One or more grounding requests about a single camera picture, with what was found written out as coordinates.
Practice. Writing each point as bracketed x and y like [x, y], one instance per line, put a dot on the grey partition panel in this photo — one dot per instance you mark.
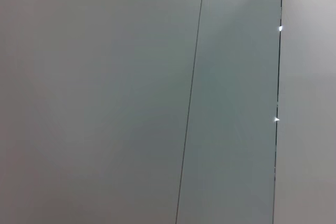
[92, 98]
[233, 103]
[309, 103]

